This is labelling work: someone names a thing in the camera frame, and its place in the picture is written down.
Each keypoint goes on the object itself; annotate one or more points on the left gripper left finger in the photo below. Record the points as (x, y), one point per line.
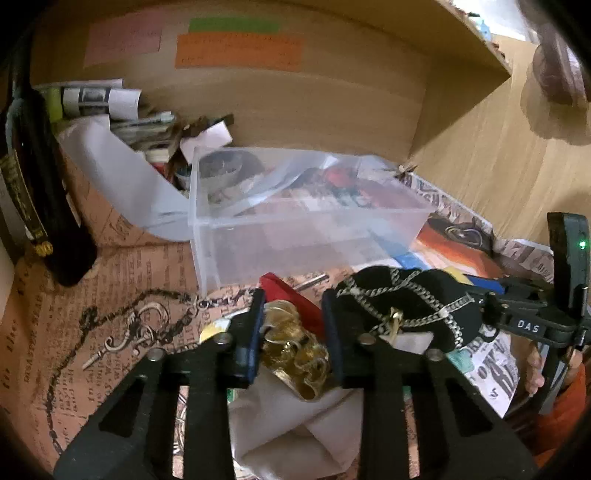
(131, 434)

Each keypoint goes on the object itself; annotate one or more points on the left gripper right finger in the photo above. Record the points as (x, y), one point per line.
(459, 435)

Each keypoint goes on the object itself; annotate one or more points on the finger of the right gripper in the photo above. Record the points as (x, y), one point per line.
(501, 286)
(502, 312)

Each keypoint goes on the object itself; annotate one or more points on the black pouch with chain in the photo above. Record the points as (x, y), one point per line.
(390, 300)

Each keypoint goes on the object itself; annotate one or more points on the beige cloth pouch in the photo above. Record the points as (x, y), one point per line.
(276, 435)

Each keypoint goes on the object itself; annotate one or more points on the red fabric item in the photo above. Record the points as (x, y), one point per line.
(310, 314)

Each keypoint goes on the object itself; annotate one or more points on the green knit cloth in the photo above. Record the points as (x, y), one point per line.
(462, 360)

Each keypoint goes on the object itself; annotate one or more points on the person's hand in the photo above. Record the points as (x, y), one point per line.
(534, 379)

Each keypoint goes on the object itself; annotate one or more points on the orange fox print cloth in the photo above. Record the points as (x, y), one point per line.
(458, 240)

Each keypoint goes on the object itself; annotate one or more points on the blue plastic packet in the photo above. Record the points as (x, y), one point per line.
(412, 260)

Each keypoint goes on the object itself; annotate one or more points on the dark glass bottle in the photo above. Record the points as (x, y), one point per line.
(33, 170)

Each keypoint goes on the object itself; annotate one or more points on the white plastic sheet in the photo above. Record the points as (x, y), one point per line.
(127, 181)

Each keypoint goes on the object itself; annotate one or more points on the clear plastic storage bin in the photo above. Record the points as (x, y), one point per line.
(289, 212)

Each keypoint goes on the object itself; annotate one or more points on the stack of papers and books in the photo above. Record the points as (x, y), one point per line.
(160, 137)

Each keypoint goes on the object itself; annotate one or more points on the orange paper label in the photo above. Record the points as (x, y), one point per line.
(279, 52)

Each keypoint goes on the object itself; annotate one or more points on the green paper label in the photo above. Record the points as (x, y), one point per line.
(233, 24)

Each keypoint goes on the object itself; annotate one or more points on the pink paper label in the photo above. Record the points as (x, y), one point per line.
(120, 37)

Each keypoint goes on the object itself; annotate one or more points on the brown object on wall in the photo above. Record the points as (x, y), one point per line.
(561, 75)

